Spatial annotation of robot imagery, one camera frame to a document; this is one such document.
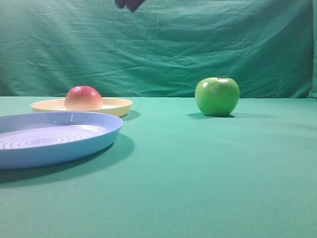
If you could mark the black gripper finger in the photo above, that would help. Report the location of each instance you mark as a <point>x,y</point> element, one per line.
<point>131,5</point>

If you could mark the round reddish yellow bread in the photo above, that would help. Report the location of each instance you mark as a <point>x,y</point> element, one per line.
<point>83,98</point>

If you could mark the yellow plastic plate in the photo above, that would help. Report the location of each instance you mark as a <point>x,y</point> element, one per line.
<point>113,106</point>

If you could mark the blue plastic plate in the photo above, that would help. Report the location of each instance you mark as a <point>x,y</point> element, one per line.
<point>42,139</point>

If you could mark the green backdrop cloth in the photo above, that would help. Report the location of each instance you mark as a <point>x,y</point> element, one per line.
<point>269,47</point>

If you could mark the green apple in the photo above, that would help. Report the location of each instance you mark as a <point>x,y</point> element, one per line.
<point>217,96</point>

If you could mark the green table cloth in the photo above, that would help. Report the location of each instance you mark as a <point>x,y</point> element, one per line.
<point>175,173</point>

